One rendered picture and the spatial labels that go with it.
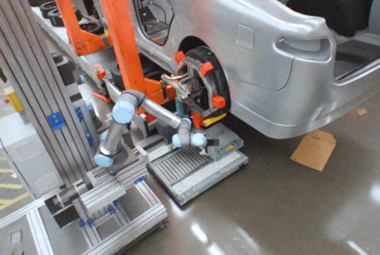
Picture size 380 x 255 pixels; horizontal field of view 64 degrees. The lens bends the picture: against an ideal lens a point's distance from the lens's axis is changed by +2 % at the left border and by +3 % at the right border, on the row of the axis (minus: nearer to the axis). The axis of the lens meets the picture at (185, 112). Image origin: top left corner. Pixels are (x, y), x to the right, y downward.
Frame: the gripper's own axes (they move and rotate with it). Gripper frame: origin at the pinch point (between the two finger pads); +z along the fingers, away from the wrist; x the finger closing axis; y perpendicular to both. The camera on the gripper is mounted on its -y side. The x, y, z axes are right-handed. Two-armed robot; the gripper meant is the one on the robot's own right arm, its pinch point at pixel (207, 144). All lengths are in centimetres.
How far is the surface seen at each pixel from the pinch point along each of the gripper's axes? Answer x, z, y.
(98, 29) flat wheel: -247, 256, 195
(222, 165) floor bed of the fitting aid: 13, 96, -5
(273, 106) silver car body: -21, 0, -47
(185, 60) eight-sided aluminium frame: -78, 36, 15
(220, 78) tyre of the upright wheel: -55, 29, -14
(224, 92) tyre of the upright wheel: -45, 35, -16
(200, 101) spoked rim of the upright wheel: -50, 77, 9
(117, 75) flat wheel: -114, 143, 119
